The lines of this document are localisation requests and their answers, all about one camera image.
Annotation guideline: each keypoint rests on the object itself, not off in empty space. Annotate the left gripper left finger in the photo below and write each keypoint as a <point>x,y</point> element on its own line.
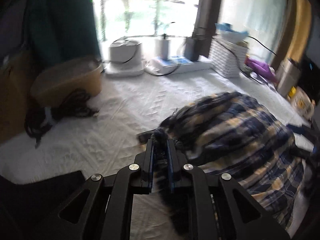
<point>102,207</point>

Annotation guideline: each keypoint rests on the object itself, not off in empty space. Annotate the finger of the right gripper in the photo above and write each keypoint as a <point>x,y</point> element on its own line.
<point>301,130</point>

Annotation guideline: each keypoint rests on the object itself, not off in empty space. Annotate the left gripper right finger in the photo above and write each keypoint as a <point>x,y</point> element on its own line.
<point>215,207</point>

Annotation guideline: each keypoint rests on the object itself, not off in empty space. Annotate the navy yellow plaid pants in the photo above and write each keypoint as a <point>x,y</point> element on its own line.
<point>232,133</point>

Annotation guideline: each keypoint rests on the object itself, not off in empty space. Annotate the white cartoon bear mug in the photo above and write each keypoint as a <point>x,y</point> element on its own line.
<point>302,104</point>

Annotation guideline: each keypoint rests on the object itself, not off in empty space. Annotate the yellow small object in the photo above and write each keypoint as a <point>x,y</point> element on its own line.
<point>292,92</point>

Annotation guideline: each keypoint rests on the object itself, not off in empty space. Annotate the stainless steel travel tumbler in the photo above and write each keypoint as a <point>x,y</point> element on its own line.
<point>287,75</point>

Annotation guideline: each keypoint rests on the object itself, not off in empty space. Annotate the purple cloth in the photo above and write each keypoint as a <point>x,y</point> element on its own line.
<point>261,68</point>

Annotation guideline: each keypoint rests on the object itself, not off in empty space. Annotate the white perforated storage basket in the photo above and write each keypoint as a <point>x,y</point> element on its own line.
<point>227,58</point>

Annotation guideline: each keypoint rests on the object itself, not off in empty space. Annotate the blue white face masks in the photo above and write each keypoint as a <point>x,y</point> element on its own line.
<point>227,33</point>

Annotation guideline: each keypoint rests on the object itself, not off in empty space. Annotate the tan oval container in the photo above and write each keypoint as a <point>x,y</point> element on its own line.
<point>53,85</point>

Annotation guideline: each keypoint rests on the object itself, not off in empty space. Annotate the black power adapter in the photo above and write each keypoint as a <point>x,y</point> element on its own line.
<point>192,48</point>

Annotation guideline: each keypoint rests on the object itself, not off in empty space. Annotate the white desk lamp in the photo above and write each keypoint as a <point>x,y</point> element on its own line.
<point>125,59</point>

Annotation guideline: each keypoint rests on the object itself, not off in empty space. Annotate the white power strip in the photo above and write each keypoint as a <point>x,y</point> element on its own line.
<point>176,65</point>

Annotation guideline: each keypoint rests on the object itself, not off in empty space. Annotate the brown cardboard box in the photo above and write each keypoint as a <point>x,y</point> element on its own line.
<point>17,76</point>

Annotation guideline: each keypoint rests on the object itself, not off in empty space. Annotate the white usb charger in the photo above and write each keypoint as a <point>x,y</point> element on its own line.
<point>162,47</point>

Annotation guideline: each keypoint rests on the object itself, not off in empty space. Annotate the teal curtain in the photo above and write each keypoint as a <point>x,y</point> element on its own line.
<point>61,30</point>

